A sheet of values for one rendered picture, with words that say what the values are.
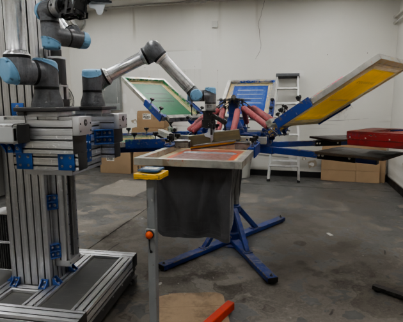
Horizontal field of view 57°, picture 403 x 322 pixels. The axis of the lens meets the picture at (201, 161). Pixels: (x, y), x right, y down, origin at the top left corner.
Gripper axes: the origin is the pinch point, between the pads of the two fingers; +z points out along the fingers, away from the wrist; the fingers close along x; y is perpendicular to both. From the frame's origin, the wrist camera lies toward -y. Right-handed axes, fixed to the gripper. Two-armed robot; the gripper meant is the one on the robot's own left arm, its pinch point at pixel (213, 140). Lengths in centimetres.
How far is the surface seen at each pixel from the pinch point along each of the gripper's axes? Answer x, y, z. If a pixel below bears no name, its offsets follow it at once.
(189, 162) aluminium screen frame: 65, -2, 5
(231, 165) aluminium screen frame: 65, -24, 6
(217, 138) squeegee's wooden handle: 1.5, -3.1, -1.4
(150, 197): 84, 12, 20
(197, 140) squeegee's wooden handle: 1.0, 10.9, 0.4
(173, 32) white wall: -408, 168, -148
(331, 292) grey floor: -4, -82, 103
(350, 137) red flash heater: -3, -88, -4
